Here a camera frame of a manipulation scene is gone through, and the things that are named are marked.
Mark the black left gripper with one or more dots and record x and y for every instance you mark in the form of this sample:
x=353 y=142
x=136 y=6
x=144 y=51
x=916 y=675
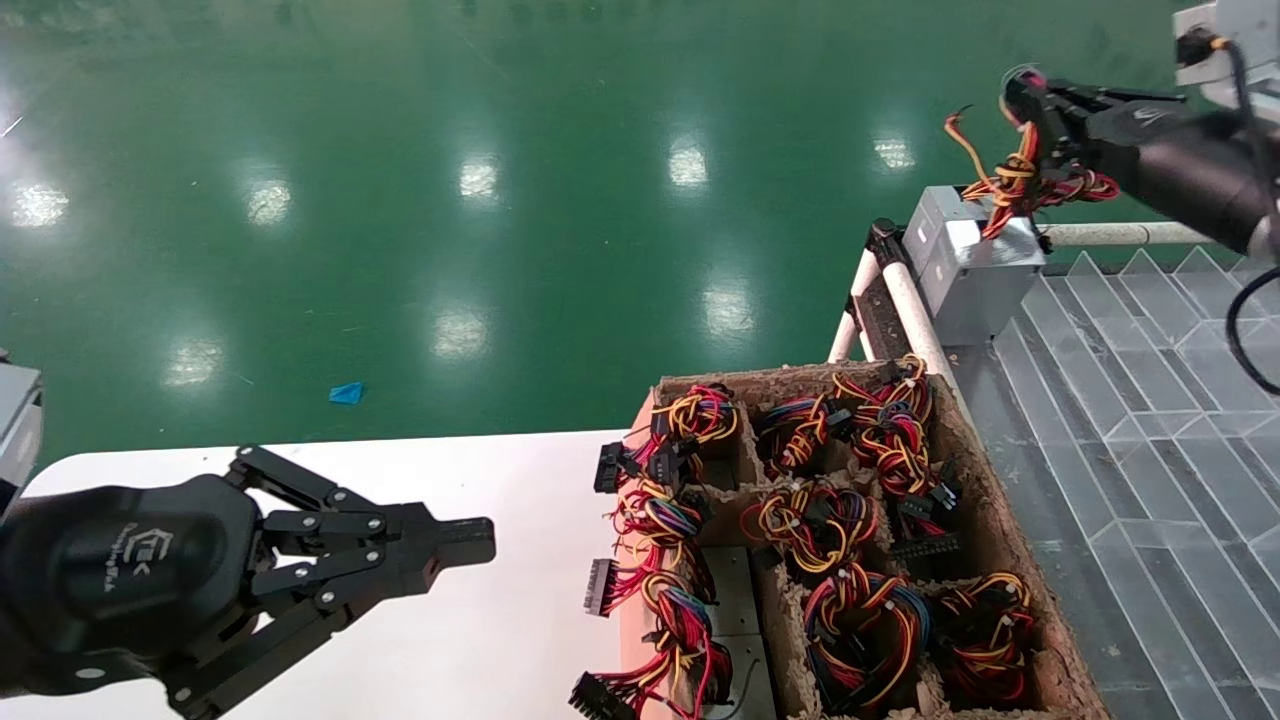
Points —
x=120 y=570

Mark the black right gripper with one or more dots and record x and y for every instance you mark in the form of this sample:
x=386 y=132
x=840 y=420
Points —
x=1190 y=165

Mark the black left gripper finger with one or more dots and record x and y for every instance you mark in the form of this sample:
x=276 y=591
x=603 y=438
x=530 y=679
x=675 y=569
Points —
x=450 y=532

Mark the white horizontal rack pipe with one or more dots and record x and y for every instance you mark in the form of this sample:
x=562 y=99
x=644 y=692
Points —
x=1120 y=234

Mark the blue scrap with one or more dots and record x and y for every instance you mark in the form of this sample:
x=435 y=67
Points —
x=345 y=393

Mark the black pipe joint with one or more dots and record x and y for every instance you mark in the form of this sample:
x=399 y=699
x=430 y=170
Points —
x=885 y=240

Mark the long white rack pipe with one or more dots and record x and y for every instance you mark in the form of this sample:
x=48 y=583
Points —
x=912 y=310

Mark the short white rack pipe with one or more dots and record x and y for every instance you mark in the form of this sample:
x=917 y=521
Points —
x=850 y=320

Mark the brown cardboard compartment tray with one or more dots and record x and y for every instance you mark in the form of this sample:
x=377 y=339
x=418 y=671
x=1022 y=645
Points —
x=740 y=382

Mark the clear ridged plastic sheet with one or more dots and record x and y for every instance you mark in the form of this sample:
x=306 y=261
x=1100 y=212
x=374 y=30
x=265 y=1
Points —
x=1150 y=450

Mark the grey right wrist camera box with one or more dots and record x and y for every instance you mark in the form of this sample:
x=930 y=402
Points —
x=1245 y=30

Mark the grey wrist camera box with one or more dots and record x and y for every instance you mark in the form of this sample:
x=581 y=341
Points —
x=18 y=430
x=1245 y=30

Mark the dark rail between pipes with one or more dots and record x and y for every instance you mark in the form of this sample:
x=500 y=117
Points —
x=885 y=325

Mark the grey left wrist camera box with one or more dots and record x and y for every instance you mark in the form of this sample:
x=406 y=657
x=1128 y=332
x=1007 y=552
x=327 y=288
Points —
x=18 y=430

